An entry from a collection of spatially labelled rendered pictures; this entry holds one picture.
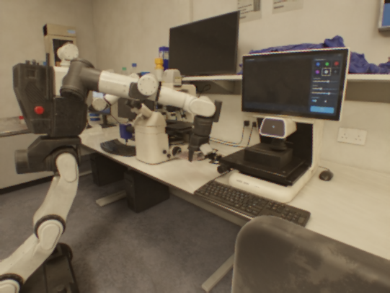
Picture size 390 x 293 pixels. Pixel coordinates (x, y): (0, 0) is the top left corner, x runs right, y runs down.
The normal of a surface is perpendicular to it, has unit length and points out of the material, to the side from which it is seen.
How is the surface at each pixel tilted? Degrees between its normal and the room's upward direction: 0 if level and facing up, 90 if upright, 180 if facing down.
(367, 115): 90
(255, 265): 90
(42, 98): 91
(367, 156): 90
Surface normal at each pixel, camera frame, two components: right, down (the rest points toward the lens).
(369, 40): -0.67, 0.20
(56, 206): 0.61, 0.22
